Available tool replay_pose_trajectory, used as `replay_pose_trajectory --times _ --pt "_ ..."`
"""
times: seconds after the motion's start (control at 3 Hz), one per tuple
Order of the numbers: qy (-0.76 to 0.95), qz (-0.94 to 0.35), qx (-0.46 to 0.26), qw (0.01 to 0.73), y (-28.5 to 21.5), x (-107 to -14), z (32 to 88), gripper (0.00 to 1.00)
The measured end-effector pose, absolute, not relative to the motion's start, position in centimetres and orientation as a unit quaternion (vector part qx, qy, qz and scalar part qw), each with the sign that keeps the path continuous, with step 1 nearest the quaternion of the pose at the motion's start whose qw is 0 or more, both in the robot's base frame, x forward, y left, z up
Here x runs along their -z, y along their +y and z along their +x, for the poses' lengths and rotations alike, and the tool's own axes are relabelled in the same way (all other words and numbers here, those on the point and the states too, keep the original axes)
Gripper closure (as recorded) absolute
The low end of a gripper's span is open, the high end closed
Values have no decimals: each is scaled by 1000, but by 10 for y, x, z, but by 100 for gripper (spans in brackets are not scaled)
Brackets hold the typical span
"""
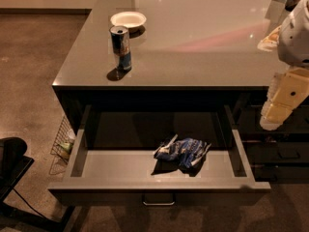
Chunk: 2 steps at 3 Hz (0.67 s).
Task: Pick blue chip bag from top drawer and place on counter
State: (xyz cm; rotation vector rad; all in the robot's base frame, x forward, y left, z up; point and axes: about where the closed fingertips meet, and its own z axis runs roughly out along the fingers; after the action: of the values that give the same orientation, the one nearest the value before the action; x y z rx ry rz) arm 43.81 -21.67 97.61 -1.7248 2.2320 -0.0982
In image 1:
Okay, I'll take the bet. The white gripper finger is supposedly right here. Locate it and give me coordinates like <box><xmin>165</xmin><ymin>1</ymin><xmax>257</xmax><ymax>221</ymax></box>
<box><xmin>260</xmin><ymin>117</ymin><xmax>280</xmax><ymax>131</ymax></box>
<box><xmin>261</xmin><ymin>72</ymin><xmax>285</xmax><ymax>116</ymax></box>

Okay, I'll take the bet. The blue chip bag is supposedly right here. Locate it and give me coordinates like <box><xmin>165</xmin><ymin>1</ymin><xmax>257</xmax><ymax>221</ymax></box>
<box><xmin>154</xmin><ymin>134</ymin><xmax>211</xmax><ymax>170</ymax></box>

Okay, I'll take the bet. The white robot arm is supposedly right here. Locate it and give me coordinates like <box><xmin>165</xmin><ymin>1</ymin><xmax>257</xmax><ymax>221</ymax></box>
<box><xmin>258</xmin><ymin>0</ymin><xmax>309</xmax><ymax>131</ymax></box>

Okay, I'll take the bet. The grey counter cabinet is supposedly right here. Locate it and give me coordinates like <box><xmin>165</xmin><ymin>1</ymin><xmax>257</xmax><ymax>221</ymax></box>
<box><xmin>52</xmin><ymin>0</ymin><xmax>290</xmax><ymax>129</ymax></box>

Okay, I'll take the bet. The open grey top drawer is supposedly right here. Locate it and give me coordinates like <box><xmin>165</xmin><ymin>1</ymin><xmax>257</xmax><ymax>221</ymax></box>
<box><xmin>48</xmin><ymin>106</ymin><xmax>270</xmax><ymax>206</ymax></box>

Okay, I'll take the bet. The white paper bowl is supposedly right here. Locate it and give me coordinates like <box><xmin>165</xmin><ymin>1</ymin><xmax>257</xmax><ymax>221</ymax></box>
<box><xmin>110</xmin><ymin>12</ymin><xmax>147</xmax><ymax>29</ymax></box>

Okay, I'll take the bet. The blue silver drink can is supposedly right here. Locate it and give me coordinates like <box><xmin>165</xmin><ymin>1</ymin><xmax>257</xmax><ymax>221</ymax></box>
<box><xmin>109</xmin><ymin>26</ymin><xmax>132</xmax><ymax>72</ymax></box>

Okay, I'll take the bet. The metal drawer handle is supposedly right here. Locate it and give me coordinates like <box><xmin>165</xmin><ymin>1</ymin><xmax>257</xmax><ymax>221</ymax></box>
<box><xmin>142</xmin><ymin>193</ymin><xmax>176</xmax><ymax>206</ymax></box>

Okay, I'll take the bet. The wire mesh waste basket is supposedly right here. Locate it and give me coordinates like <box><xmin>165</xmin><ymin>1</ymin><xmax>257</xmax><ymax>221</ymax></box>
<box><xmin>49</xmin><ymin>116</ymin><xmax>75</xmax><ymax>175</ymax></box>

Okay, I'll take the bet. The black floor cable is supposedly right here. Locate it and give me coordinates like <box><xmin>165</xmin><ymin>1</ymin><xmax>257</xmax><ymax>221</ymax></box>
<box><xmin>12</xmin><ymin>187</ymin><xmax>49</xmax><ymax>220</ymax></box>

